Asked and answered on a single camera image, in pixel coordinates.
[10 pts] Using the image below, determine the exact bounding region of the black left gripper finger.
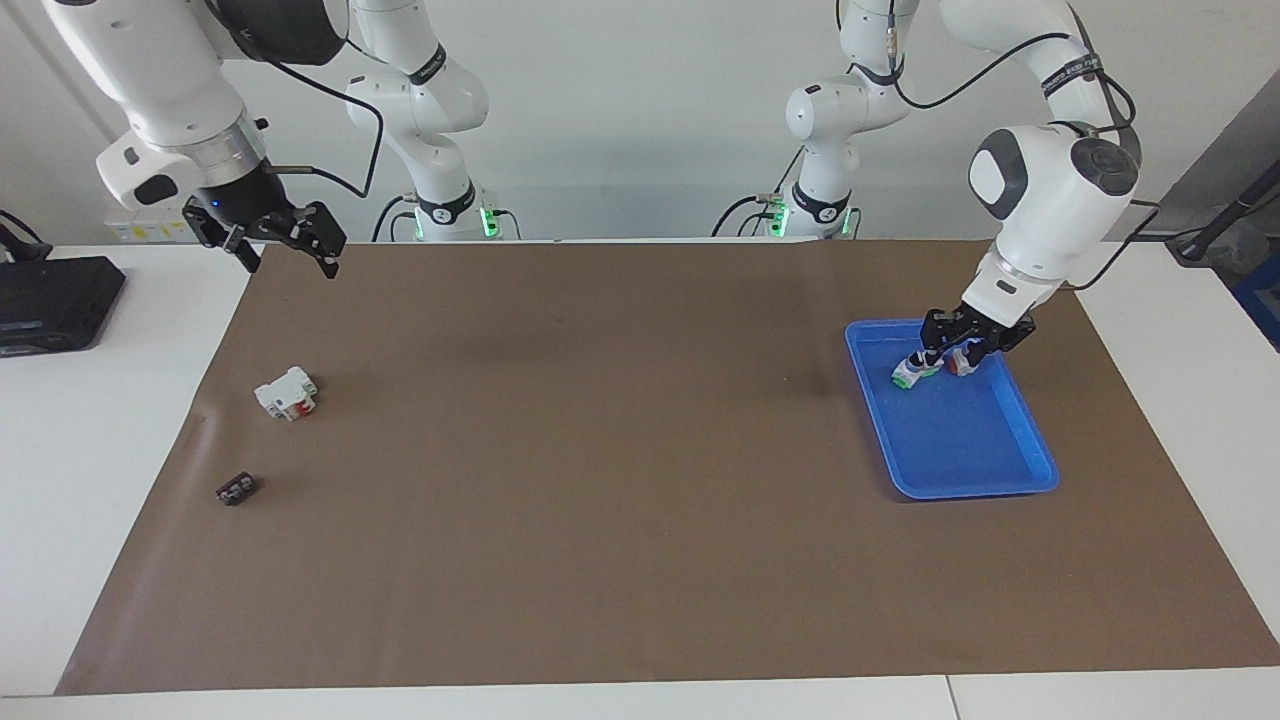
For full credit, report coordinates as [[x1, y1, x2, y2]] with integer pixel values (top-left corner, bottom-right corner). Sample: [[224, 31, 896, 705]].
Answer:
[[958, 335, 1007, 375], [918, 308, 953, 367]]

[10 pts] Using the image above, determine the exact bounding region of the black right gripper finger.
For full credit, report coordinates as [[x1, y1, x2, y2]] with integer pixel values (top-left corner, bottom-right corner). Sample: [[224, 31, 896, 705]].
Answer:
[[182, 195, 263, 274], [283, 200, 349, 280]]

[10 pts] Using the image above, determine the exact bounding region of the blue plastic tray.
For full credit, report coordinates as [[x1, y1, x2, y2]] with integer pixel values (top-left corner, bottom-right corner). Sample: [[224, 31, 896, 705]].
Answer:
[[844, 317, 1061, 501]]

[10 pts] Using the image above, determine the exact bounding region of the white circuit breaker red lever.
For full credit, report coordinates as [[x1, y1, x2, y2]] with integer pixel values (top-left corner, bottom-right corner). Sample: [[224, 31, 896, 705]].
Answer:
[[253, 366, 320, 422]]

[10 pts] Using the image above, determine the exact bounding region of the black box device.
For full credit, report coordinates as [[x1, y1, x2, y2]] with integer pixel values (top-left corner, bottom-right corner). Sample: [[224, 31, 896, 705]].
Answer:
[[0, 256, 128, 357]]

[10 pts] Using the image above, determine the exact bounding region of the black tripod stand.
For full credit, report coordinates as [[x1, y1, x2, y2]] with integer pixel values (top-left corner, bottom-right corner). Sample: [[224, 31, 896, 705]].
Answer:
[[1165, 160, 1280, 266]]

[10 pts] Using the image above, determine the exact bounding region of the blue crate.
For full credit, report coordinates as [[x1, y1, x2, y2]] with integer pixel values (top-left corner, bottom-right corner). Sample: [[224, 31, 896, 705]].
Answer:
[[1232, 272, 1280, 353]]

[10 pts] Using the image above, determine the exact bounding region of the brown paper table mat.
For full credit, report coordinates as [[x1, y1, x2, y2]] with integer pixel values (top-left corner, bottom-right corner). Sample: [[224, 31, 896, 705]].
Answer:
[[55, 238, 1280, 696]]

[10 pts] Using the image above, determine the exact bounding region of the black right base cable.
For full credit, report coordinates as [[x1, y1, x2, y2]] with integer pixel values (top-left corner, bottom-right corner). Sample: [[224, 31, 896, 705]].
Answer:
[[371, 194, 413, 244]]

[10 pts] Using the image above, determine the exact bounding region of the black base cable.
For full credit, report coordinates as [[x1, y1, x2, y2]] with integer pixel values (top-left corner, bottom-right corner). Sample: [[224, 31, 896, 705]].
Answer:
[[371, 194, 413, 244], [710, 150, 806, 239]]

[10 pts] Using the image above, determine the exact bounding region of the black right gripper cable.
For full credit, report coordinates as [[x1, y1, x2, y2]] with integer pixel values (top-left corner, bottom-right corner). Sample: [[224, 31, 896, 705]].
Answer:
[[255, 55, 387, 201]]

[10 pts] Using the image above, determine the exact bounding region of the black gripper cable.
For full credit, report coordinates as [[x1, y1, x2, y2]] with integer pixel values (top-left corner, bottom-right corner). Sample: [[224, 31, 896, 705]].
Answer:
[[255, 55, 387, 201], [888, 0, 1163, 293]]

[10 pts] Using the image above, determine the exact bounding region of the black cable bundle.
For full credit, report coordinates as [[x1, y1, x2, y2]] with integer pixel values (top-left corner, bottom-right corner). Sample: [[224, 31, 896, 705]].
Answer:
[[0, 210, 53, 263]]

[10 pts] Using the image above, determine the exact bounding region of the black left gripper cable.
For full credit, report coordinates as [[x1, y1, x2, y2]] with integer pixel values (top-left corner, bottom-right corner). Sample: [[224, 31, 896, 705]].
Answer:
[[888, 0, 1163, 293]]

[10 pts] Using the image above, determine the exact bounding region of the black left base cable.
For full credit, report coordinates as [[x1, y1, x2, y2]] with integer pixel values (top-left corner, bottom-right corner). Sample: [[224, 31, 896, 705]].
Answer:
[[710, 150, 806, 239]]

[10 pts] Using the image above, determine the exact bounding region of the black strap on left arm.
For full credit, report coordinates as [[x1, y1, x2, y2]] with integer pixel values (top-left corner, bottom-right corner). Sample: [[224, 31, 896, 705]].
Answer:
[[1038, 55, 1103, 99]]

